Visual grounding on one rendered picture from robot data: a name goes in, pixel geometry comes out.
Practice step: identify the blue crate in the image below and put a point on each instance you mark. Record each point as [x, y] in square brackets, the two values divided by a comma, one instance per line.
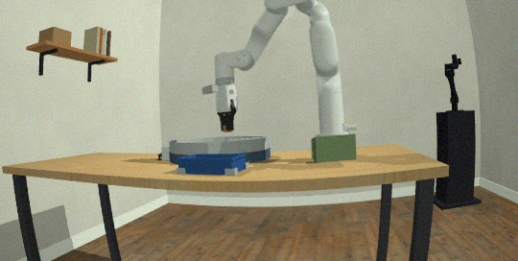
[211, 164]

